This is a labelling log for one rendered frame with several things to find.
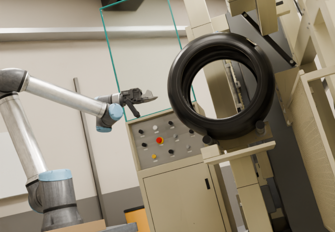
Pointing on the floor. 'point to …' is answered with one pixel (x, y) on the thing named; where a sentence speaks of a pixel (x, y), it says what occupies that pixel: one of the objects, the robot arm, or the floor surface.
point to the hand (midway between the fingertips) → (155, 98)
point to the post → (252, 226)
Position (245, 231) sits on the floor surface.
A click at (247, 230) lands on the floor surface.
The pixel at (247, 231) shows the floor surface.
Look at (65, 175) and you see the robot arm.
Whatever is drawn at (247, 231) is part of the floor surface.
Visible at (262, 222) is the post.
